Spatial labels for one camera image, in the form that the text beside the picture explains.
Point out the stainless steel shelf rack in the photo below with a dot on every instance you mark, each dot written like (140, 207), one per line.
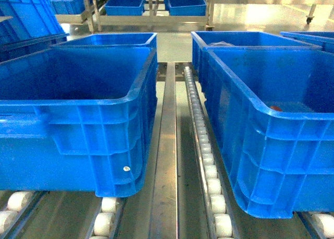
(170, 203)

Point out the red parts in bin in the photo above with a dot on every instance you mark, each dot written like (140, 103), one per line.
(276, 108)

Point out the blue bin behind right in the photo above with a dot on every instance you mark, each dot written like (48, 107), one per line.
(203, 41)

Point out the blue bin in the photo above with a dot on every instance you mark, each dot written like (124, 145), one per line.
(203, 41)
(140, 39)
(78, 119)
(277, 162)

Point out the blue bin behind left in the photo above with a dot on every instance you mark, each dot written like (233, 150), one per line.
(140, 39)

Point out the blue bin front left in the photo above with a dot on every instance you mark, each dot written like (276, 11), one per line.
(78, 119)

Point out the blue bin front right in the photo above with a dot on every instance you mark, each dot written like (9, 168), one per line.
(277, 162)

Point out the white roller track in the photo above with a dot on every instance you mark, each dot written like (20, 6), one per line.
(219, 222)

